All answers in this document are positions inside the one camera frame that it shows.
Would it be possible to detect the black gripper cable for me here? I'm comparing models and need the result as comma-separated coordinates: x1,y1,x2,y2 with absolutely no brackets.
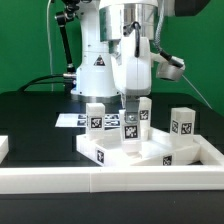
122,20,185,69

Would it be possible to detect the white square table top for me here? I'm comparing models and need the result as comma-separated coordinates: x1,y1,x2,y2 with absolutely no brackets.
76,128,200,167

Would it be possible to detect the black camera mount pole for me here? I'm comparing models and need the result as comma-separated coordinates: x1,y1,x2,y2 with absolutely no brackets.
55,0,80,77

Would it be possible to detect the white sheet with fiducial markers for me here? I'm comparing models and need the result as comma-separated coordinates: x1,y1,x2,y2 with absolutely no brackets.
55,113,120,128

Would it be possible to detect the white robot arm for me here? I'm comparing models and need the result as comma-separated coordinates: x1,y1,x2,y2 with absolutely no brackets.
64,0,211,124

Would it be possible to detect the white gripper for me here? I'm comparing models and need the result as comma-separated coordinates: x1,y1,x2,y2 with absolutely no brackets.
111,34,151,124

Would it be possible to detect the white workspace frame wall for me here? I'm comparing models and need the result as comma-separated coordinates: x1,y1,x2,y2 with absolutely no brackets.
0,135,224,194

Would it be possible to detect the black cable bundle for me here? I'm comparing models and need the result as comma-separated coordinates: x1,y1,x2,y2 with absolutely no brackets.
16,73,77,92

